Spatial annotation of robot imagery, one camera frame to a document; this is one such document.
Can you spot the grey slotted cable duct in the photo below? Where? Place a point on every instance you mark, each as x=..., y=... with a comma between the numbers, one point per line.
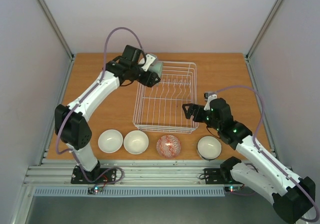
x=130, y=192

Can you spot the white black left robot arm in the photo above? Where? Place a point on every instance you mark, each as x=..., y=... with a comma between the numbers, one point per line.
x=71, y=121

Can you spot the aluminium frame post left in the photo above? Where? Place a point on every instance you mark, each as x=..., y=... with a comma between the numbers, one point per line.
x=55, y=27

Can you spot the aluminium rail base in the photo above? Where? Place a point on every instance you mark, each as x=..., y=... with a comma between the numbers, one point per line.
x=144, y=173

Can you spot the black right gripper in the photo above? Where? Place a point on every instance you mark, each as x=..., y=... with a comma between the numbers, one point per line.
x=197, y=112

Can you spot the right green circuit board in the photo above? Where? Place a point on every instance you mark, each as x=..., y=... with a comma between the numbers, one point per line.
x=232, y=189

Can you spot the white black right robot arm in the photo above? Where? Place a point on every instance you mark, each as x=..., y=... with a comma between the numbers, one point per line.
x=291, y=196

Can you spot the green circuit board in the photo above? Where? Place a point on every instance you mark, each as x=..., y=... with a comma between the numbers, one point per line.
x=232, y=189
x=95, y=189

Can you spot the red patterned bowl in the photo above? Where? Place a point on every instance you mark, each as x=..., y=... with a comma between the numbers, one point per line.
x=168, y=146

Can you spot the white bowl black rim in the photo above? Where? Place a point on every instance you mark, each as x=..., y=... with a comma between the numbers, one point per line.
x=209, y=148

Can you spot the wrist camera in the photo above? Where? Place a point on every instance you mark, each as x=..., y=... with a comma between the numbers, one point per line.
x=208, y=97
x=150, y=60

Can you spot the white bowl far left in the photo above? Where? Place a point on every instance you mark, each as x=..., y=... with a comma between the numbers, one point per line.
x=110, y=141

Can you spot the celadon green ceramic bowl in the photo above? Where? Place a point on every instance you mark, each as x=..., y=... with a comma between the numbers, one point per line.
x=157, y=68

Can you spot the white wire dish rack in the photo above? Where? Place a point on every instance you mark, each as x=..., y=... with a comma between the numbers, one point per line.
x=160, y=108

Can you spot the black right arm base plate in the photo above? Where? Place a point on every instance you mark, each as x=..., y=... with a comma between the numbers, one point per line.
x=218, y=176

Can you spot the aluminium frame post right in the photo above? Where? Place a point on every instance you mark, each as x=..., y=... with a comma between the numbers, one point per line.
x=266, y=24

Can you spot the left green circuit board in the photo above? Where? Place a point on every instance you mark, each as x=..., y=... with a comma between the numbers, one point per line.
x=95, y=189

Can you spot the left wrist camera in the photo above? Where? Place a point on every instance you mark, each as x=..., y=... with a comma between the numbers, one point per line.
x=150, y=60

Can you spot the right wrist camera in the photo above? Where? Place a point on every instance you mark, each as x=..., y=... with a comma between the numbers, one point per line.
x=208, y=97

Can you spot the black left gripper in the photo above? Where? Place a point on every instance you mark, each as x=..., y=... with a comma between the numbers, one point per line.
x=150, y=81

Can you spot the aluminium frame post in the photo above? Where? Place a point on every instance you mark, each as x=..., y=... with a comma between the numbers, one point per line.
x=266, y=24
x=55, y=27

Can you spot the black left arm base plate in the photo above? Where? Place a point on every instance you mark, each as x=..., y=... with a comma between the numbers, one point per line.
x=96, y=176

